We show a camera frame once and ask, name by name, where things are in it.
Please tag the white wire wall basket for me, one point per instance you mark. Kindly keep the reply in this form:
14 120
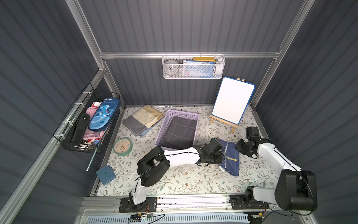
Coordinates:
218 72

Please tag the purple plastic basket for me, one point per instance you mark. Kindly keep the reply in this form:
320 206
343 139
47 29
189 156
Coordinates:
173 113

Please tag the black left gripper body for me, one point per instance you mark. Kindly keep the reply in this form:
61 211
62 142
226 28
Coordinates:
215 150

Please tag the green round clock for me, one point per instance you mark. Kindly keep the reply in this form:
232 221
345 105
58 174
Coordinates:
122 146

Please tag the navy blue pillowcase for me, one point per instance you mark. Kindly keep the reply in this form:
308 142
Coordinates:
231 158

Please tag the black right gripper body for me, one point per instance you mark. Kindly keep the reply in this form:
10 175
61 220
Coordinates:
242 147

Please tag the blue shark pencil case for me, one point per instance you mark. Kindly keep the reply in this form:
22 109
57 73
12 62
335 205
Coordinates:
104 114

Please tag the black handle tool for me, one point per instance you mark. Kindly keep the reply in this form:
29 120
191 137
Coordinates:
80 129

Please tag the pink pouch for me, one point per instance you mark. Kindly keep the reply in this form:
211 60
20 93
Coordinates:
91 136

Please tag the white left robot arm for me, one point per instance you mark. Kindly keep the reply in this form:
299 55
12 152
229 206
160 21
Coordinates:
154 165

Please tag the blue framed whiteboard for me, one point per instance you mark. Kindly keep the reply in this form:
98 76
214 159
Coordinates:
233 100

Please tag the dark grey checked pillowcase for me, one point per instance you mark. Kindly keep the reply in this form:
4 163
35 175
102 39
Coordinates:
179 133

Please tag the blue white packet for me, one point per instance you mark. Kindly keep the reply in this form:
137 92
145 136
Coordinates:
198 69

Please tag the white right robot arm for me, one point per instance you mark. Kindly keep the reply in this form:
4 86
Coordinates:
296 188

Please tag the white tape roll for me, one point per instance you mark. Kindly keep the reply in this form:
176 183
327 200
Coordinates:
171 68

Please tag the black wire wall basket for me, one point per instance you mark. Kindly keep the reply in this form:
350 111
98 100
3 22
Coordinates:
65 133

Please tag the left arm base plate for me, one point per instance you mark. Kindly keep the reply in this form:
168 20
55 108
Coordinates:
128 206

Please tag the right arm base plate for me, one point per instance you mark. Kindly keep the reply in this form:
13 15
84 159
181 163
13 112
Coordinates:
240 202

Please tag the beige grey pillowcase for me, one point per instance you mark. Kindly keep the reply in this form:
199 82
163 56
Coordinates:
143 119

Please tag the yellow box in basket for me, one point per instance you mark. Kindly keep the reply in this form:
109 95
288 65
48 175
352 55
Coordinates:
205 59

